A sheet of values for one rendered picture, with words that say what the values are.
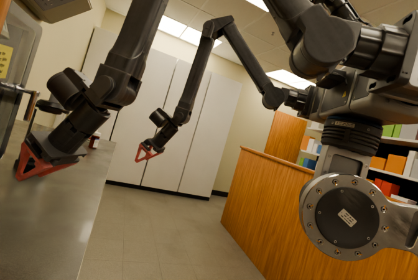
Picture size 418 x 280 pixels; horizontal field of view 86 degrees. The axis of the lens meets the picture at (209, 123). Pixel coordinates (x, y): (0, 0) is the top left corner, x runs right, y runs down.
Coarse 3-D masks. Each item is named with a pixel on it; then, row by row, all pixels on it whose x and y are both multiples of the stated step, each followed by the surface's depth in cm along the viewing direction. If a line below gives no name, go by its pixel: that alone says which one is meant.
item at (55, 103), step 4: (52, 96) 75; (40, 100) 73; (44, 100) 73; (48, 100) 77; (52, 100) 75; (56, 100) 76; (44, 104) 72; (48, 104) 73; (52, 104) 73; (56, 104) 74; (60, 104) 77; (60, 108) 75
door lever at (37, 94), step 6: (18, 90) 61; (24, 90) 62; (30, 90) 62; (30, 96) 62; (36, 96) 63; (30, 102) 62; (36, 102) 63; (30, 108) 62; (24, 114) 62; (30, 114) 63; (24, 120) 62; (30, 120) 63
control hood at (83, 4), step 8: (24, 0) 53; (32, 0) 53; (80, 0) 62; (88, 0) 65; (32, 8) 57; (40, 8) 57; (56, 8) 60; (64, 8) 62; (72, 8) 64; (80, 8) 67; (88, 8) 69; (40, 16) 62; (48, 16) 62; (56, 16) 64; (64, 16) 67; (72, 16) 69
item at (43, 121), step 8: (40, 104) 72; (40, 112) 72; (48, 112) 73; (56, 112) 73; (40, 120) 72; (48, 120) 73; (56, 120) 75; (32, 128) 72; (40, 128) 72; (48, 128) 73; (32, 160) 72
